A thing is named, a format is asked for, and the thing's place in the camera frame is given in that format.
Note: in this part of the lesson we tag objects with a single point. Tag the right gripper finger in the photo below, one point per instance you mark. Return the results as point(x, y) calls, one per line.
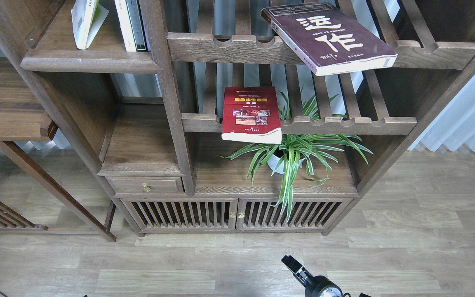
point(292, 264)

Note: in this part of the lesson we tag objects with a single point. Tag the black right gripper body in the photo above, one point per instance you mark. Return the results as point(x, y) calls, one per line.
point(305, 278)

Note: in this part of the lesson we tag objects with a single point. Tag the maroon book white characters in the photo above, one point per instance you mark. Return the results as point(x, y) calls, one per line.
point(327, 40)

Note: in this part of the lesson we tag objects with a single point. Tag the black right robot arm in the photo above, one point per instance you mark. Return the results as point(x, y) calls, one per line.
point(325, 288)

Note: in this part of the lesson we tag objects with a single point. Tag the white plant pot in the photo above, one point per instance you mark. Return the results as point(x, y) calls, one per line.
point(285, 162)

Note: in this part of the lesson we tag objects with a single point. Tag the green spider plant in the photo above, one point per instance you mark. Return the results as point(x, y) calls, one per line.
point(317, 147)

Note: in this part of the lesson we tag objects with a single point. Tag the red book with photos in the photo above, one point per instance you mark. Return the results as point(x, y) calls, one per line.
point(251, 114)

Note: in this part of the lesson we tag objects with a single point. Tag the brass drawer knob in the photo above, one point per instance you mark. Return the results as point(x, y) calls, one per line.
point(146, 187)

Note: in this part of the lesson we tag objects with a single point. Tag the dark wooden bookshelf cabinet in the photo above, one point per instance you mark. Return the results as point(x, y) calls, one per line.
point(151, 117)

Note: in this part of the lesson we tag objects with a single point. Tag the white pleated curtain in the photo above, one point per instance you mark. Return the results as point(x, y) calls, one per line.
point(454, 127)

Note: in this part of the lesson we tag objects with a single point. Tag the white upright book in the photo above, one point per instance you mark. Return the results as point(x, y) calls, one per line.
point(125, 25)

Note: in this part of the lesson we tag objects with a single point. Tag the dark green upright book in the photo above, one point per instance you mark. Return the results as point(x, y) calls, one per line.
point(137, 25)

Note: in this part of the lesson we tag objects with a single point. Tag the white green leaning book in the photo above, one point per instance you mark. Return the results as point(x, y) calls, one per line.
point(87, 18)

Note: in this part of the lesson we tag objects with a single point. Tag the wooden side table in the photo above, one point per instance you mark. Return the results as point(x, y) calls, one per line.
point(22, 118)

